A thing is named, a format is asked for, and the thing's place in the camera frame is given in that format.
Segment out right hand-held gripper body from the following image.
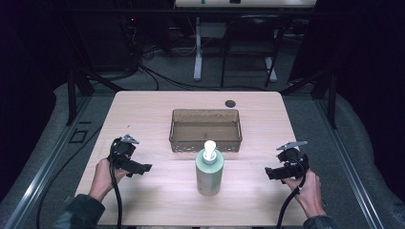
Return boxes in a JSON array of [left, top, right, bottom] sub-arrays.
[[276, 140, 310, 180]]

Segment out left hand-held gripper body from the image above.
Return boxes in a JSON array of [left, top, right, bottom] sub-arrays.
[[107, 134, 141, 170]]

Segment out green pump bottle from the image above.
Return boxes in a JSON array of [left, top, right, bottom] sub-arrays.
[[195, 139, 225, 198]]

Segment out brown translucent plastic basket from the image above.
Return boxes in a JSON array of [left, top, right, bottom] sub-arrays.
[[168, 108, 244, 154]]

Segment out person's left hand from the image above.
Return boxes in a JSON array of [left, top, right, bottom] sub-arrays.
[[88, 157, 130, 203]]

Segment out person's right hand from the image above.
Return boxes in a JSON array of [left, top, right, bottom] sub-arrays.
[[283, 168, 328, 219]]

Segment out black metal stand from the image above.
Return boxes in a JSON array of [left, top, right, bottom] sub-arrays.
[[65, 65, 126, 127], [279, 67, 338, 130]]

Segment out dark computer tower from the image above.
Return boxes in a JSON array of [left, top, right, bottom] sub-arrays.
[[75, 12, 141, 72]]

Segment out white desk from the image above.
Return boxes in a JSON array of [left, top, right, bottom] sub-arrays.
[[174, 0, 318, 83]]

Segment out black chair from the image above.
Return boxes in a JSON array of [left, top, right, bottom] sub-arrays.
[[220, 13, 288, 89]]

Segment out right hand-held gripper black cable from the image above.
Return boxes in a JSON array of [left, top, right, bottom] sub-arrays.
[[275, 157, 309, 229]]

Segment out hand-held gripper black cable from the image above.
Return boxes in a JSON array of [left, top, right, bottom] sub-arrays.
[[108, 138, 124, 229], [275, 157, 309, 229]]

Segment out left hand-held gripper black cable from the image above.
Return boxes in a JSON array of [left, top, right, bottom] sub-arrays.
[[108, 138, 124, 229]]

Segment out black square floor frame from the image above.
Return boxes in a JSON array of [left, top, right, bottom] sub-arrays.
[[68, 128, 90, 144]]

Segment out aluminium floor rail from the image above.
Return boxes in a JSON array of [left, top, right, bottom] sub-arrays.
[[0, 94, 94, 229], [312, 94, 386, 229]]

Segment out thin black floor cable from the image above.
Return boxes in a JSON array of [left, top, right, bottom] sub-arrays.
[[35, 126, 103, 229]]

